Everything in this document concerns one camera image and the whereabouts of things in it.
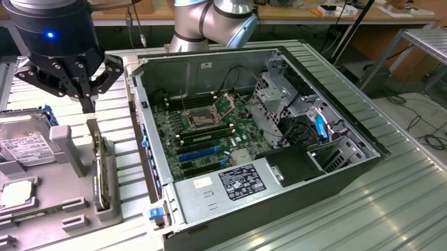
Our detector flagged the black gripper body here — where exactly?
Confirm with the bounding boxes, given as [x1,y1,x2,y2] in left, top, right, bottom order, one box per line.
[2,0,106,68]

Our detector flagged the graphics card with black cooler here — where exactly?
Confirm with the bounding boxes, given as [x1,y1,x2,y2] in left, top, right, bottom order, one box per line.
[85,113,110,210]

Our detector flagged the black RAM slot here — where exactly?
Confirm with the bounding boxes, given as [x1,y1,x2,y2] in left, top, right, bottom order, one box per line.
[164,92,213,102]
[165,97,214,108]
[166,100,214,111]
[165,95,214,105]

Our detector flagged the silver hard disk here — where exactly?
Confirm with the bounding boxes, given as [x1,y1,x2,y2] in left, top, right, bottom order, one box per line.
[0,107,56,168]

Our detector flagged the blue card retainer strip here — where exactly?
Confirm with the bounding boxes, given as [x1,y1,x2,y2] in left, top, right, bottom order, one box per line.
[138,122,164,189]

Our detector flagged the CPU socket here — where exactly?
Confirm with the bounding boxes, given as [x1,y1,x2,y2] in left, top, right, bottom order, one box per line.
[186,107,221,130]

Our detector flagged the metal socket cover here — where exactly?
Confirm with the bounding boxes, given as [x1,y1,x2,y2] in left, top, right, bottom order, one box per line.
[210,93,240,123]

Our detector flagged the green RAM stick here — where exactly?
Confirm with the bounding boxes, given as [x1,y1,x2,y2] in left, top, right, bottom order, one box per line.
[178,127,233,146]
[8,204,69,223]

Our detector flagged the long black expansion slot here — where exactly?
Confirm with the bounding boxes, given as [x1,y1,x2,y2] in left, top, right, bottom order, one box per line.
[184,161,224,176]
[174,142,214,156]

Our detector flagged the grey parts rack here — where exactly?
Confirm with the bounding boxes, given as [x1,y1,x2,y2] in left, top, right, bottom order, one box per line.
[0,124,124,251]

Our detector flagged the green motherboard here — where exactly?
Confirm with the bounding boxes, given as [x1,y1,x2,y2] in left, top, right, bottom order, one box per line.
[149,91,273,183]

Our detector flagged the silver CPU chip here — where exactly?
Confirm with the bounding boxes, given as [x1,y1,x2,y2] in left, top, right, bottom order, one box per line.
[0,179,34,210]

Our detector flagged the silver perforated disk bay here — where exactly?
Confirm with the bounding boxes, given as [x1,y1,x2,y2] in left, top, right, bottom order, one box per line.
[249,70,304,149]

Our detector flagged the small silver heatsink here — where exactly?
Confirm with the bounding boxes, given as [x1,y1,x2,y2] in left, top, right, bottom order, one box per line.
[230,149,254,165]

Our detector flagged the blue case latch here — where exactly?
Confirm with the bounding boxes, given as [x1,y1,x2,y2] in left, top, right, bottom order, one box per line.
[145,207,165,221]

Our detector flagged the silver power supply unit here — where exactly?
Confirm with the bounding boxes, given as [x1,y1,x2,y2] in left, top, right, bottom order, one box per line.
[172,158,284,226]

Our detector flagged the wooden desk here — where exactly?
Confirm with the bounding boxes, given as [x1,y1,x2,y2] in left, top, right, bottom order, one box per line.
[0,0,441,28]

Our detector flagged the black fan shroud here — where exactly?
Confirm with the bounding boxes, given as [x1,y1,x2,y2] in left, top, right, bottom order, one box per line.
[253,143,336,188]

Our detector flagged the orange and white box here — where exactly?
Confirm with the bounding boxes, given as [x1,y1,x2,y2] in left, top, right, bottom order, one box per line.
[309,4,341,18]

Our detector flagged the black slanted pole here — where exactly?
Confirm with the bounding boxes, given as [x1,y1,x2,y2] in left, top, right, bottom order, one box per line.
[329,0,373,65]

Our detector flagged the small white box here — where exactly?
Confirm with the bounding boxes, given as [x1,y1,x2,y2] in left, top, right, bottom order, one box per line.
[335,4,360,16]

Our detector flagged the silver slotted disk bay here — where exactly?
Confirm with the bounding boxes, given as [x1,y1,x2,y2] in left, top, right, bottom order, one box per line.
[305,135,373,175]

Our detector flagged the open black PC case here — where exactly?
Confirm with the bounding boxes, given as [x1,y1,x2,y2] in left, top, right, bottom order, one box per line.
[120,45,391,251]

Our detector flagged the black floor box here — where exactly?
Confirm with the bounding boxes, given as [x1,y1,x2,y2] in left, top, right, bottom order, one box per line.
[340,60,392,98]

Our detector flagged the flat white box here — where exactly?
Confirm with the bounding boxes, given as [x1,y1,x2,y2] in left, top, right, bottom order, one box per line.
[375,2,415,19]

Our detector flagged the grey hanging cable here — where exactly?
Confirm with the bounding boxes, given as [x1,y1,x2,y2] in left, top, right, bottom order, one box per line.
[133,0,146,49]

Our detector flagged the black arched wire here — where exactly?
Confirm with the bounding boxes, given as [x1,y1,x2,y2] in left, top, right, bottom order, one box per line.
[220,65,261,94]

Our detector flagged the black looped wire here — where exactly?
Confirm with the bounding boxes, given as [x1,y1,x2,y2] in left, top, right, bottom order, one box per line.
[280,115,317,147]

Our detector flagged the grey metal frame stand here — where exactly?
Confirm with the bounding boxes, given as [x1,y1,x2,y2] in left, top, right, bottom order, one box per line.
[357,28,447,93]

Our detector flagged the black floor cables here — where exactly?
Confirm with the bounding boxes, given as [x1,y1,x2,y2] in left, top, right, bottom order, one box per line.
[383,91,447,152]

